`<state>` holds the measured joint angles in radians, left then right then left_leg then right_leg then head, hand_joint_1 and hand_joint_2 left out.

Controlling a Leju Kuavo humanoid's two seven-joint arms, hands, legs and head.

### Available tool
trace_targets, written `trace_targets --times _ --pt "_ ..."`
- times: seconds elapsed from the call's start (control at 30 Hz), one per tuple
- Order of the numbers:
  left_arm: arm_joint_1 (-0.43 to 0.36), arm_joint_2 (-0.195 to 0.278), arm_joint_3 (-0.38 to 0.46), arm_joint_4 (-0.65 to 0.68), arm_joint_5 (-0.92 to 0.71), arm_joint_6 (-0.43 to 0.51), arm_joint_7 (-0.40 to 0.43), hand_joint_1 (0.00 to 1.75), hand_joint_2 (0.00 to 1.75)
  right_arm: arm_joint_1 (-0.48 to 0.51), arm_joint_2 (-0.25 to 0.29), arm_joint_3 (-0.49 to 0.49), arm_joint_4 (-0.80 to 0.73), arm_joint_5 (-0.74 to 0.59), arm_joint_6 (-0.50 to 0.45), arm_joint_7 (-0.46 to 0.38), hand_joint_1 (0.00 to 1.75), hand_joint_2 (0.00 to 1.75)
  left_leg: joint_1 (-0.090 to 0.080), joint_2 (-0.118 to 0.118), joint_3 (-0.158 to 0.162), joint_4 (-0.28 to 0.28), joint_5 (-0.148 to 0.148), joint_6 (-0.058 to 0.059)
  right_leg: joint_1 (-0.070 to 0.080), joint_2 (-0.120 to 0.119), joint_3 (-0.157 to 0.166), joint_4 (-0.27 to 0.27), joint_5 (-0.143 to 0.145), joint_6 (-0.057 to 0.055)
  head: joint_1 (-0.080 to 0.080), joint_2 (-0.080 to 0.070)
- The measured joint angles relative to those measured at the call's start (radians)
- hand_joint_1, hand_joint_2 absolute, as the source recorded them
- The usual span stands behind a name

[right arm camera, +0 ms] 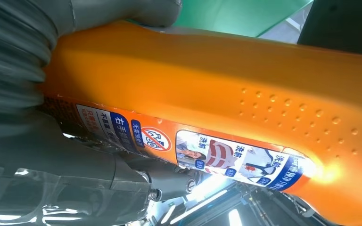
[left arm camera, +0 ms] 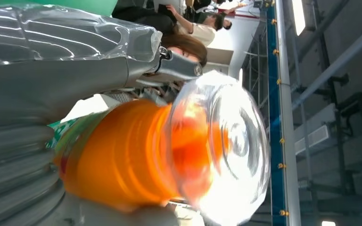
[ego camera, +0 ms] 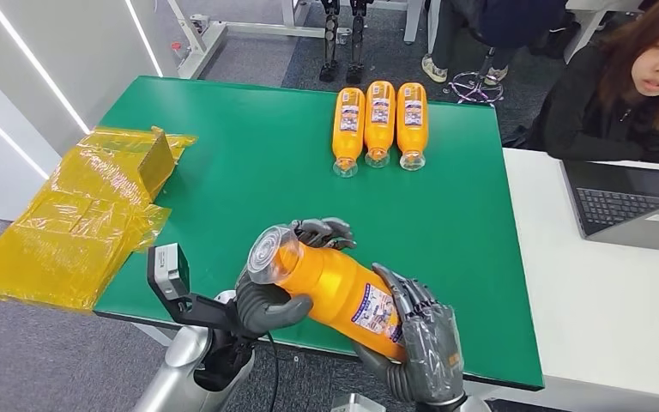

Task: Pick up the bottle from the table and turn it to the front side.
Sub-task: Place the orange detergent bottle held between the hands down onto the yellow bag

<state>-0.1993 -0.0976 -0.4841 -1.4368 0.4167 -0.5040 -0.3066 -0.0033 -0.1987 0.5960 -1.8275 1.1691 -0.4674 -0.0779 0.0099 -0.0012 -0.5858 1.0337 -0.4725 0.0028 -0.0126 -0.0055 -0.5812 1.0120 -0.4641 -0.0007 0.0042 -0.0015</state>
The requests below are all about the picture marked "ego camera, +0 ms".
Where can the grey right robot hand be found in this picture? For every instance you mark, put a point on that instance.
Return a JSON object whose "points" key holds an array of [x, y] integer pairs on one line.
{"points": [[432, 352]]}

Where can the film covered cardboard panel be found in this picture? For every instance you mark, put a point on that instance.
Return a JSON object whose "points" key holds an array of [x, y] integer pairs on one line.
{"points": [[156, 162]]}

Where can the green table mat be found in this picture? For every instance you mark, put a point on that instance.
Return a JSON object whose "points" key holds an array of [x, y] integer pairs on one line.
{"points": [[284, 182]]}

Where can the person on stool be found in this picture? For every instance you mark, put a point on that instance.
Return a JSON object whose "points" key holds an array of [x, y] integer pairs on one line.
{"points": [[511, 23]]}

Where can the dark grey laptop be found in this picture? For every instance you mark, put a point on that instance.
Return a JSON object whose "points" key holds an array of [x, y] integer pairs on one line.
{"points": [[614, 204]]}

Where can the yellow plastic film sheet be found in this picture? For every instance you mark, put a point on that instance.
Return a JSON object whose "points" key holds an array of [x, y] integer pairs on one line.
{"points": [[79, 227]]}

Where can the black legged background robot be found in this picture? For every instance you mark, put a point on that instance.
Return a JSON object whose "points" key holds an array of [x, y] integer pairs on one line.
{"points": [[329, 40]]}

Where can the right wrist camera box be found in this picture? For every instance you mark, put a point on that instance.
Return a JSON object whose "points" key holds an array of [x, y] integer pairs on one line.
{"points": [[358, 405]]}

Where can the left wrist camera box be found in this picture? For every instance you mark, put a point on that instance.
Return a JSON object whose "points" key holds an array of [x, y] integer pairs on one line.
{"points": [[167, 273]]}

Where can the chrome stool base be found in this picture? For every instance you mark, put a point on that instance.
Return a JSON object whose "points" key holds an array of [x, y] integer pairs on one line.
{"points": [[487, 62]]}

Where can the white table leg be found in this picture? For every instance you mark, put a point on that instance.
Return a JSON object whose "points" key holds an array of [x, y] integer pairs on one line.
{"points": [[413, 20]]}

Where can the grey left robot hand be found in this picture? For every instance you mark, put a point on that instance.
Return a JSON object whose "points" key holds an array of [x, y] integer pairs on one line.
{"points": [[267, 310]]}

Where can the white wall light strip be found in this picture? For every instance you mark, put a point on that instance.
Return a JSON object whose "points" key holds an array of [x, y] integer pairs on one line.
{"points": [[144, 40], [36, 65], [5, 136]]}

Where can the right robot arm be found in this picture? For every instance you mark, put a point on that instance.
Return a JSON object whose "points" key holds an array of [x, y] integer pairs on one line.
{"points": [[471, 406]]}

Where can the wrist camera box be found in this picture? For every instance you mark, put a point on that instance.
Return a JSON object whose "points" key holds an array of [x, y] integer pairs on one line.
{"points": [[358, 405], [167, 273]]}

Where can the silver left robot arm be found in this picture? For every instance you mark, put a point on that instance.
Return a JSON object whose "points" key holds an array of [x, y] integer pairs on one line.
{"points": [[176, 364]]}

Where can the orange detergent bottle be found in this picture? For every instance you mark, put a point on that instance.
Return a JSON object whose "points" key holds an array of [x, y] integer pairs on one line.
{"points": [[347, 136], [329, 290], [379, 133], [412, 136]]}

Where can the white metal floor frame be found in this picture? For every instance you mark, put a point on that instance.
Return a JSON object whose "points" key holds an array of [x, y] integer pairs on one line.
{"points": [[261, 28]]}

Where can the person at laptop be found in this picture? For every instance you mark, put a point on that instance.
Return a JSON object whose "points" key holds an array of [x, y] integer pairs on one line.
{"points": [[585, 113]]}

